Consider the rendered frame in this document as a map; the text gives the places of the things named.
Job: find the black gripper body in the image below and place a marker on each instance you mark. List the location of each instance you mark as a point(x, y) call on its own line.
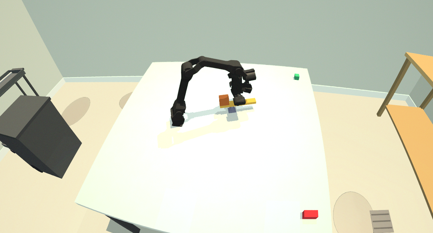
point(238, 99)

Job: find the red rectangular block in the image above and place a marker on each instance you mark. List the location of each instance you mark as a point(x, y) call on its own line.
point(310, 214)

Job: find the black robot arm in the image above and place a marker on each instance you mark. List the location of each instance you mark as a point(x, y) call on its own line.
point(236, 73)

